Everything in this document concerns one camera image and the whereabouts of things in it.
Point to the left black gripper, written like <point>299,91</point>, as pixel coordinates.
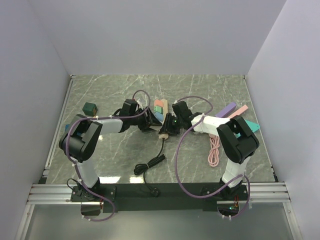
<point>149,121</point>

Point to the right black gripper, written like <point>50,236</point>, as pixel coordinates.
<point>167,128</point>

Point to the beige power strip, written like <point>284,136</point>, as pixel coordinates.
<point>162,136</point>

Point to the purple power strip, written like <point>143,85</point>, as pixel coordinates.
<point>227,110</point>

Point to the dark green cube plug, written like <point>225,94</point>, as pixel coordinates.
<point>88,109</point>

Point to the pink power strip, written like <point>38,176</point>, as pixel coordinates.
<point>239,111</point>

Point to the teal power strip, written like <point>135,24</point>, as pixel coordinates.
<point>254,127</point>

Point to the blue cube adapter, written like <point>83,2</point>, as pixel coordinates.
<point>67,126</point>

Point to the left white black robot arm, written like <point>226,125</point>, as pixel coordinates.
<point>80,140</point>

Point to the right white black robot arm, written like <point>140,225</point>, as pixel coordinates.
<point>238,140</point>

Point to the light blue plug adapter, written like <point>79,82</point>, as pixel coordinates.
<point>159,116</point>

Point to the green plug on beige strip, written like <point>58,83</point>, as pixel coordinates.
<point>158,109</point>

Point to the salmon plug on beige strip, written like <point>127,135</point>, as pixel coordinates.
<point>158,103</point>

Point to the black base bar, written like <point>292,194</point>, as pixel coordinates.
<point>163,196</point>

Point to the aluminium rail frame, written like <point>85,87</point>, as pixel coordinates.
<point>111,149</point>

